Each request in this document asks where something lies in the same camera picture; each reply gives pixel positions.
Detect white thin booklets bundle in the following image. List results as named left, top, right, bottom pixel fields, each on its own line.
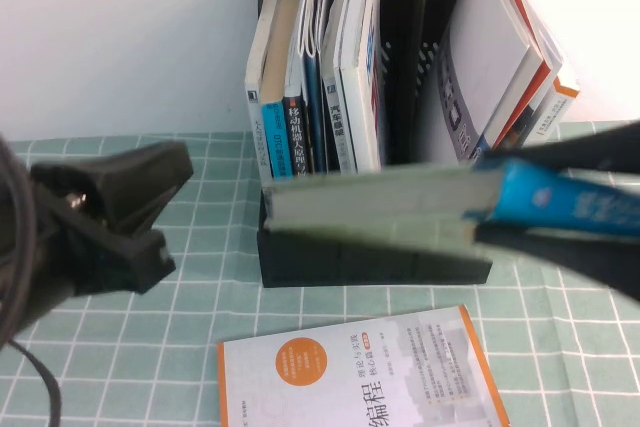
left=298, top=0, right=346, bottom=59

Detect orange-backed photo cover book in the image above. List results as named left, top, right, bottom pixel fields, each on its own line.
left=477, top=0, right=565, bottom=151

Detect yellow book with blue spine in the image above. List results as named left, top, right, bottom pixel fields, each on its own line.
left=262, top=155, right=640, bottom=254

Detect books in right compartment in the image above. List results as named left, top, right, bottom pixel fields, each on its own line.
left=418, top=0, right=532, bottom=164

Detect black-spined book white characters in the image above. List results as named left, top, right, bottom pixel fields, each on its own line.
left=282, top=0, right=317, bottom=177

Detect books in compartment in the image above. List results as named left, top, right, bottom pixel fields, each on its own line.
left=418, top=0, right=532, bottom=164
left=333, top=0, right=390, bottom=173

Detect grey-spined white book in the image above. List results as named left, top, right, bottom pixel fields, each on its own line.
left=321, top=0, right=360, bottom=174

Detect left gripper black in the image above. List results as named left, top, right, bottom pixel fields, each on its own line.
left=0, top=140, right=195, bottom=348

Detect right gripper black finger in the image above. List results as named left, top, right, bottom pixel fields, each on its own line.
left=472, top=224, right=640, bottom=304
left=492, top=119, right=640, bottom=183

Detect cyan-spined book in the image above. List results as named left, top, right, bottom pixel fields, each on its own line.
left=260, top=0, right=301, bottom=182

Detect white book with orange edge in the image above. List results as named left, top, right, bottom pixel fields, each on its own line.
left=215, top=304, right=511, bottom=427

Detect green white checked tablecloth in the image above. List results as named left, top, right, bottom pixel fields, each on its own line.
left=0, top=119, right=640, bottom=427

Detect white-spined paperback book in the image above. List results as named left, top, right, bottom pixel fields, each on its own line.
left=244, top=0, right=285, bottom=184

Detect dark blue thin book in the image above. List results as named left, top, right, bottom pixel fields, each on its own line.
left=301, top=49, right=330, bottom=174

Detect books in left compartment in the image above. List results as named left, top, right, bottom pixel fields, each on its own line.
left=333, top=0, right=390, bottom=173

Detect white book orange-topped spine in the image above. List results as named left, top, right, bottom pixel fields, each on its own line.
left=524, top=0, right=582, bottom=146

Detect black plastic book holder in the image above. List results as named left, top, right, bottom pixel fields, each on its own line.
left=256, top=0, right=495, bottom=290

